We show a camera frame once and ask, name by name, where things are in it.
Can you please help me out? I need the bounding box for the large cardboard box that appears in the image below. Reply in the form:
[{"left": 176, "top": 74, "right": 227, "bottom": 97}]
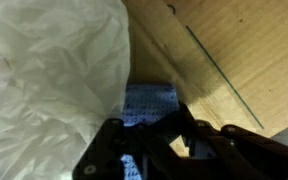
[{"left": 122, "top": 0, "right": 288, "bottom": 145}]

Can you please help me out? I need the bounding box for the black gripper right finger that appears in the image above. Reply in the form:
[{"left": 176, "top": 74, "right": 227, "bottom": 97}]
[{"left": 140, "top": 104, "right": 288, "bottom": 180}]

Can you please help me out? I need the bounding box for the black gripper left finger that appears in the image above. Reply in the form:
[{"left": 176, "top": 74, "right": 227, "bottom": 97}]
[{"left": 72, "top": 119, "right": 144, "bottom": 180}]

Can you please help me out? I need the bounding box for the white plastic bag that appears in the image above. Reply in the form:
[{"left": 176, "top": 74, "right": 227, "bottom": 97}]
[{"left": 0, "top": 0, "right": 130, "bottom": 180}]

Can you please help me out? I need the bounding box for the blue sponge cloth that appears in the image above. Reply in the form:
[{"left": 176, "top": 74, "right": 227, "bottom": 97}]
[{"left": 122, "top": 85, "right": 180, "bottom": 180}]

